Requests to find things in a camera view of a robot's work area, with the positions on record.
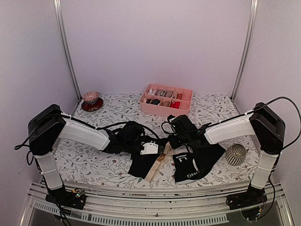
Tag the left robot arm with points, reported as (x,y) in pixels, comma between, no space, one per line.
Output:
(49,127)

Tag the black underwear beige waistband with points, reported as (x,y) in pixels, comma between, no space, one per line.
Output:
(149,168)

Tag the left aluminium frame post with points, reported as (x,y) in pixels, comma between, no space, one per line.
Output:
(65,46)

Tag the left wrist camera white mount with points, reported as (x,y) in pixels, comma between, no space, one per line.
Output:
(151,148)

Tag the striped round cup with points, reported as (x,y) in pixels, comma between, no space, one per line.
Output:
(235,155)

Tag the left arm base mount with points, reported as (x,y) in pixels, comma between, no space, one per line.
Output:
(74,199)

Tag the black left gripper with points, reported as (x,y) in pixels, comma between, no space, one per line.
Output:
(142,138)

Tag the black underwear white lettering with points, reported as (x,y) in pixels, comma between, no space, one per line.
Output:
(190,167)

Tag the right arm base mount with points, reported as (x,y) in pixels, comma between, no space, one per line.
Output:
(252,196)

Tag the pink divided storage box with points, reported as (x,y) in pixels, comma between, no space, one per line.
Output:
(166,100)

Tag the aluminium frame post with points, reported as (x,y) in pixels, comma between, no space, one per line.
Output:
(65,46)
(247,44)

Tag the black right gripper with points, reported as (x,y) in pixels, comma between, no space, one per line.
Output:
(174,143)

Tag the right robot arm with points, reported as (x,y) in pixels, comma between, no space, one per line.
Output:
(263,126)

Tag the aluminium front rail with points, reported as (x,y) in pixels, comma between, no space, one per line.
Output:
(199,206)

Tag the right aluminium frame post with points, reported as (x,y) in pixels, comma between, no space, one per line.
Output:
(247,44)

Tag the red patterned pincushion on saucer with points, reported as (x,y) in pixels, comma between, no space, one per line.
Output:
(91,101)

